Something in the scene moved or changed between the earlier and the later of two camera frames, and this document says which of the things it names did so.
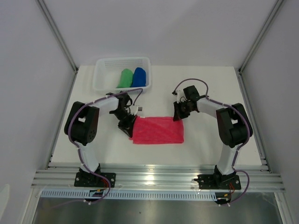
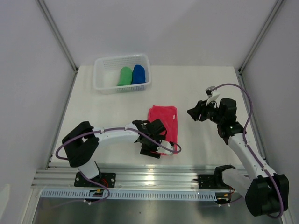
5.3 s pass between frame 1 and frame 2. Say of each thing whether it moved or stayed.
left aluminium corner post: stayed
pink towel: moved
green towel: moved
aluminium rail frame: stayed
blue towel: moved
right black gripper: moved
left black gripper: moved
